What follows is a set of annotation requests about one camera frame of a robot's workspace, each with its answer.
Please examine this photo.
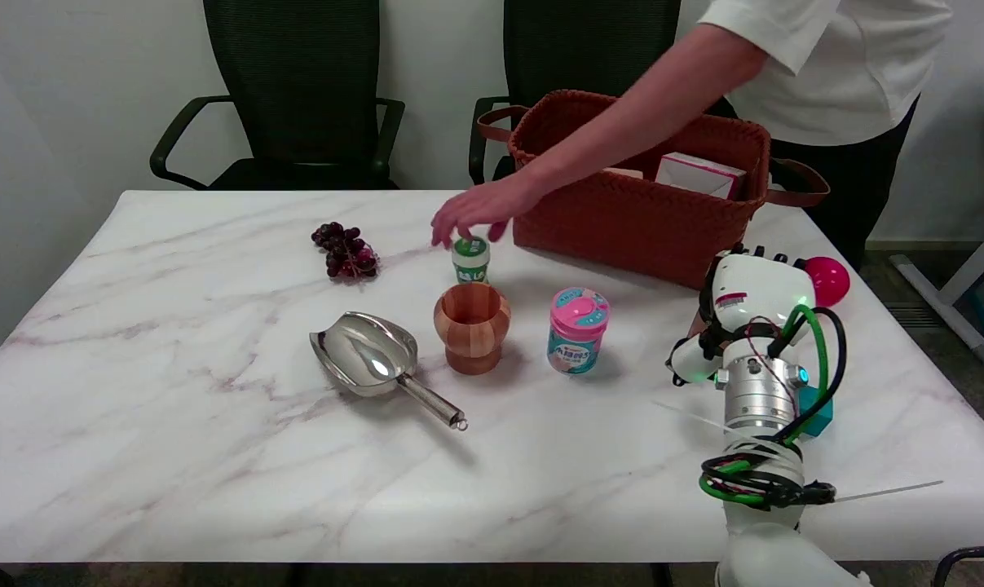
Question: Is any pink gum jar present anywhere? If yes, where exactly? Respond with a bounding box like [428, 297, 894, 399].
[547, 287, 611, 376]

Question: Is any green gum jar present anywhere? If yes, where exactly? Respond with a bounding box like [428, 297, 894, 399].
[451, 236, 491, 286]

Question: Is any black curved tube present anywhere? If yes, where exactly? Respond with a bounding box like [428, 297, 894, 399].
[934, 545, 984, 587]

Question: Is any pink pomegranate toy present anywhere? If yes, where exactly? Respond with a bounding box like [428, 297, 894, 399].
[805, 256, 851, 308]

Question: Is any metal scoop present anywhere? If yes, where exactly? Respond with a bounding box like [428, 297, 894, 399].
[309, 311, 469, 431]

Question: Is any person's bare hand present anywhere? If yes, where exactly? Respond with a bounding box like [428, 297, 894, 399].
[430, 174, 541, 249]

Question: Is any white desk frame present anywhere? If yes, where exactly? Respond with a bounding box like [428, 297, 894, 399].
[891, 79, 984, 364]

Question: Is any white pink box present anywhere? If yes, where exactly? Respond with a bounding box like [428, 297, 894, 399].
[655, 152, 747, 201]

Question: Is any wooden cup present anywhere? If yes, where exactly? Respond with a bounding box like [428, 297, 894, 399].
[434, 282, 512, 376]

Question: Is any teal cube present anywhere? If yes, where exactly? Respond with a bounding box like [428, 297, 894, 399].
[796, 386, 834, 438]

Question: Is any person in white shirt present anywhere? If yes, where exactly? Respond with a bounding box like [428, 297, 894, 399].
[698, 0, 953, 270]

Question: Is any green robot cable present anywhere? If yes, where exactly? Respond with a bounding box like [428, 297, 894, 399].
[699, 303, 832, 506]

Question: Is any white zip tie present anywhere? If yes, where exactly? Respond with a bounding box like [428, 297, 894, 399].
[653, 400, 734, 432]
[832, 480, 945, 503]

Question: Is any person's bare forearm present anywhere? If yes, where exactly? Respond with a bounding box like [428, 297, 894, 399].
[514, 23, 770, 198]

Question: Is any black office chair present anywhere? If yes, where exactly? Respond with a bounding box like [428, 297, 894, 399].
[149, 0, 407, 192]
[469, 0, 682, 187]

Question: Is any dark purple grape bunch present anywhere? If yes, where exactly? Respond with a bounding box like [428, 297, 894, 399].
[311, 222, 381, 282]

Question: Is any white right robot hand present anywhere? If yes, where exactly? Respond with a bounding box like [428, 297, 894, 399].
[667, 245, 819, 386]

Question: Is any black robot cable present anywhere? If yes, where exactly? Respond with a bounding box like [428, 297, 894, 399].
[699, 306, 848, 511]

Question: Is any red woven basket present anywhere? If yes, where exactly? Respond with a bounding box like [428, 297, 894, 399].
[477, 90, 831, 291]

